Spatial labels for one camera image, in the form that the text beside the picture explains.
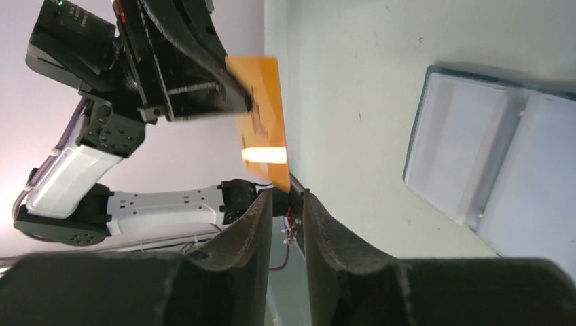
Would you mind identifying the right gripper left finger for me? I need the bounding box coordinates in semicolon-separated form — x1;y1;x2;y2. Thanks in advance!
1;190;273;325

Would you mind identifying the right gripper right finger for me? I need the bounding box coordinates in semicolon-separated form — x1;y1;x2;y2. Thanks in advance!
302;191;575;325

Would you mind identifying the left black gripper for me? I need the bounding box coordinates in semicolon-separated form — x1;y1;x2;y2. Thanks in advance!
76;0;254;124

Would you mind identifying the orange credit card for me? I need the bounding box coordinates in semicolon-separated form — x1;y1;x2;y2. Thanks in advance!
226;56;291;192

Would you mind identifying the blue card holder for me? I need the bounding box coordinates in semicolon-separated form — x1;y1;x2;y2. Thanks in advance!
402;65;575;276

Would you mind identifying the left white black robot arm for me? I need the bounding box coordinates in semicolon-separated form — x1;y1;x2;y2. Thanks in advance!
12;1;256;247

